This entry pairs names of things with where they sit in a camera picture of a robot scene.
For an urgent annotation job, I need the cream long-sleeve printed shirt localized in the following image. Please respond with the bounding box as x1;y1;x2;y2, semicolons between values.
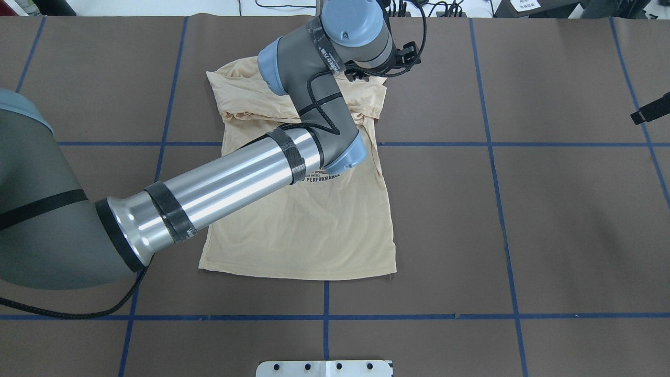
199;57;396;281

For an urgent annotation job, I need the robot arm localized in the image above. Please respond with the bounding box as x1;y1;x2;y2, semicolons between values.
2;1;397;290

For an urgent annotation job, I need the brown table mat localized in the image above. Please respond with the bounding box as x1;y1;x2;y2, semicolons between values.
2;14;669;376

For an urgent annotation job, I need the black power strip with plugs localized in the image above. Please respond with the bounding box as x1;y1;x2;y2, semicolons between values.
382;1;467;18

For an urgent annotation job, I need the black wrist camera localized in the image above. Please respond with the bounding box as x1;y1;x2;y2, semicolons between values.
344;41;421;82

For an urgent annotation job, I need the black cable on white table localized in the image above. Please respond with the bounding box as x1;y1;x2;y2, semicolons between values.
238;0;318;17

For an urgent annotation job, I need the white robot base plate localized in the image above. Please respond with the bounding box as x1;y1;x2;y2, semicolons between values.
255;360;394;376

